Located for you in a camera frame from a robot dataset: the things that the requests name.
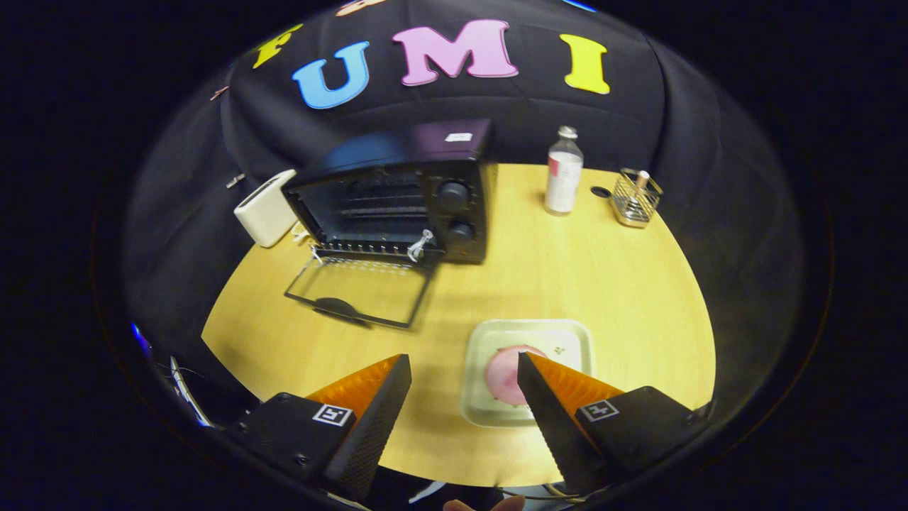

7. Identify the metal wire basket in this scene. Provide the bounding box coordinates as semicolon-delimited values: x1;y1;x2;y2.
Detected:
610;167;664;229

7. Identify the cream square plate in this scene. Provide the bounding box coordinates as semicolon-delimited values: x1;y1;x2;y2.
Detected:
461;319;595;428

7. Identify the white bread toaster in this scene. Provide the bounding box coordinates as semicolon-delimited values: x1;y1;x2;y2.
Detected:
233;169;300;248

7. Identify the clear bottle with red label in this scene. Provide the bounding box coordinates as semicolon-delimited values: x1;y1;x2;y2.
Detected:
544;126;585;216

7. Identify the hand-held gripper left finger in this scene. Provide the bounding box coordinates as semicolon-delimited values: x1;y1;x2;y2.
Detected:
226;353;413;501

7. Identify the black toaster oven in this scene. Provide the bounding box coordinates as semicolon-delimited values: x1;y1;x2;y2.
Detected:
282;119;499;331

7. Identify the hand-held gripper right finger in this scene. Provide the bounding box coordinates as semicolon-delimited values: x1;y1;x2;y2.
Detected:
516;351;714;496

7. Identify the pink ham slice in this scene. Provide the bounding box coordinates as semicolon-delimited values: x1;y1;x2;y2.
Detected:
486;345;550;407

